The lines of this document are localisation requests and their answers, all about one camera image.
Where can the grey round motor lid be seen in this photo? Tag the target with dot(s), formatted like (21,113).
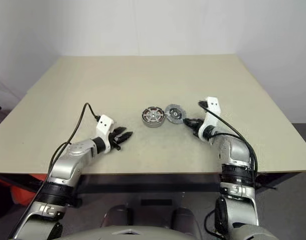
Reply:
(175,114)

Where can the dark rectangular floor plate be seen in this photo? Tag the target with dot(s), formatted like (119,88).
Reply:
(157,202)

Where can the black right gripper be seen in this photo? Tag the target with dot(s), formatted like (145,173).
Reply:
(195,125)

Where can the grey robot torso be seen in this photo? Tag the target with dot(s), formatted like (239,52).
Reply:
(132,233)

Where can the black table frame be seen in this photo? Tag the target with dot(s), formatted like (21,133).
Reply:
(147,183)

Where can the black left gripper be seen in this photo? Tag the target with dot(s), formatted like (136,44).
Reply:
(116,140)

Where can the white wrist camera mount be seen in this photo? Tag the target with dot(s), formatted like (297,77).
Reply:
(105,123)
(212,105)

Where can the silver spoked rotor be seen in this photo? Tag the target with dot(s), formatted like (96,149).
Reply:
(153,116)

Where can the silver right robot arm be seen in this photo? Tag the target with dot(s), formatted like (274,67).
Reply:
(236,155)

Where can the dark rounded shape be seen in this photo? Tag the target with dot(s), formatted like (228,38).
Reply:
(117,216)
(184,217)

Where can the orange object under table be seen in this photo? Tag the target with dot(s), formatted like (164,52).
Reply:
(17,193)

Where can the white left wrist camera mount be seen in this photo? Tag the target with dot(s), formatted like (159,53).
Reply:
(105,123)

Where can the round motor housing copper windings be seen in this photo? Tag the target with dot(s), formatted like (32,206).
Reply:
(152,125)

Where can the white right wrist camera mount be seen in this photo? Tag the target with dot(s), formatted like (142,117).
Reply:
(212,105)

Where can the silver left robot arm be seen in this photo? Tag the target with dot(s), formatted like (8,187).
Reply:
(65,162)

